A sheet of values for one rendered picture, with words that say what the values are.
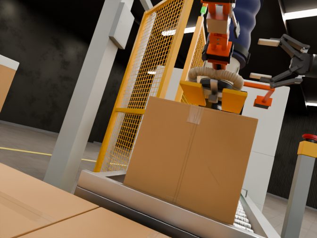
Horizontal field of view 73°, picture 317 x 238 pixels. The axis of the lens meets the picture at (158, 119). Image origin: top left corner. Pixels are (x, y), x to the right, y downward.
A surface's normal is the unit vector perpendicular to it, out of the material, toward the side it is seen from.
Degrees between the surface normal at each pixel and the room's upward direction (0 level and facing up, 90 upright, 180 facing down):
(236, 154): 90
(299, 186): 90
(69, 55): 90
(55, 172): 90
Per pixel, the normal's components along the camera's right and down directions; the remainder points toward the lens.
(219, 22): -0.28, 0.95
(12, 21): 0.75, 0.15
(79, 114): -0.28, -0.19
